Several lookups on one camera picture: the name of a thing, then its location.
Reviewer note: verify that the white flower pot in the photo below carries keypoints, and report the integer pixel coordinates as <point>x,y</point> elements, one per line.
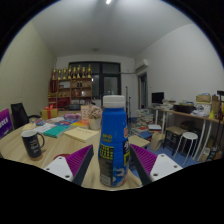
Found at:
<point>95,121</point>

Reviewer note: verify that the pile of books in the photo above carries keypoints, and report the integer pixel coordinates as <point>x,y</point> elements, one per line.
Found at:
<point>144,118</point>

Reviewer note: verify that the black tripod stand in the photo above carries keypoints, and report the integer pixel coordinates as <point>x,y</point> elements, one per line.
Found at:
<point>128,100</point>

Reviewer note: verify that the dark glass door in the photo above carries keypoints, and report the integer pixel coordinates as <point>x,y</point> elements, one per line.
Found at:
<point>110,83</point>

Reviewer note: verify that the long wooden wall desk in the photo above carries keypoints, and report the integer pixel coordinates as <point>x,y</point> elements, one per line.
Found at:
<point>186,115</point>

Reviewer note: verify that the white book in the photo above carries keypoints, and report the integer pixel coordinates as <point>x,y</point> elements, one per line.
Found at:
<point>44,128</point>

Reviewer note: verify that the brown paper bag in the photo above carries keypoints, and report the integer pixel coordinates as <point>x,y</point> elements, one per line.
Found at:
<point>156,141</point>

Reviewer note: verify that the black box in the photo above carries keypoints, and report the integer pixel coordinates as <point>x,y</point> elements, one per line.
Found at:
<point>184,109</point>

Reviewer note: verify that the purple sign board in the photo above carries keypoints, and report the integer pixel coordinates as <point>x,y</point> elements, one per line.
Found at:
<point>4,122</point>

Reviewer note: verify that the blue drink bottle white cap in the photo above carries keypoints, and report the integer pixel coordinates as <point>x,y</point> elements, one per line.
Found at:
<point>113,133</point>

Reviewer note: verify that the small yellow notepad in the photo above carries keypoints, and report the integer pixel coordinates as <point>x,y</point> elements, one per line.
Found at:
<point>28,126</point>

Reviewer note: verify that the cardboard box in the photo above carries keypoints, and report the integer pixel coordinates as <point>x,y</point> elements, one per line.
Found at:
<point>203,98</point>

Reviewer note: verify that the teal book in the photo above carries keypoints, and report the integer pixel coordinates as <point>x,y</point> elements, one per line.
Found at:
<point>56,131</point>

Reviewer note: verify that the wooden shelf unit with trophies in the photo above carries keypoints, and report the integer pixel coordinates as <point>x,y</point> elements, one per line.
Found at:
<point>71,90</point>

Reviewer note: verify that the pale yellow notebook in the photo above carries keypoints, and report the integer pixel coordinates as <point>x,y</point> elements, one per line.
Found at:
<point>80,134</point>

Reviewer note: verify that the black metal frame stand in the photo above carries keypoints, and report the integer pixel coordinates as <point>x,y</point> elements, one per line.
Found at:
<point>220,103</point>

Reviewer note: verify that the yellow gift box red ribbon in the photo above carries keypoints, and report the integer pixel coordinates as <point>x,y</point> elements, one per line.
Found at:
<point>49,114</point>

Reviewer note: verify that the black office chair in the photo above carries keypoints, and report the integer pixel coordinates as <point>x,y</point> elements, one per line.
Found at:
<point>18,115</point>

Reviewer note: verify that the black computer monitor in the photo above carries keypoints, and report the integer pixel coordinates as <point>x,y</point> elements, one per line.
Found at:
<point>157,97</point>

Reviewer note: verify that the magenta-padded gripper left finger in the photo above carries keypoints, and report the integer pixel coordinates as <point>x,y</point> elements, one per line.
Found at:
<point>56,166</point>

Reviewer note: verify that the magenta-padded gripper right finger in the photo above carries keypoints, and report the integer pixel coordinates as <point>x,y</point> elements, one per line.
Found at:
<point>163,166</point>

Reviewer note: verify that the dark wooden stool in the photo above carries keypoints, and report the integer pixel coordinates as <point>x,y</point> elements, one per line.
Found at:
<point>175,130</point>

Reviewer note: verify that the black mug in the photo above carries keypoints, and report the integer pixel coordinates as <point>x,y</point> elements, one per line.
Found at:
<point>31,145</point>

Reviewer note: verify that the white wall air conditioner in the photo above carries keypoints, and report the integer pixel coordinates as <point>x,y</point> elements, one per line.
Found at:
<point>142,65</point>

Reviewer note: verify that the white round stool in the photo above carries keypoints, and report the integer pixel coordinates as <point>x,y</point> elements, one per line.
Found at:
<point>189,136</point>

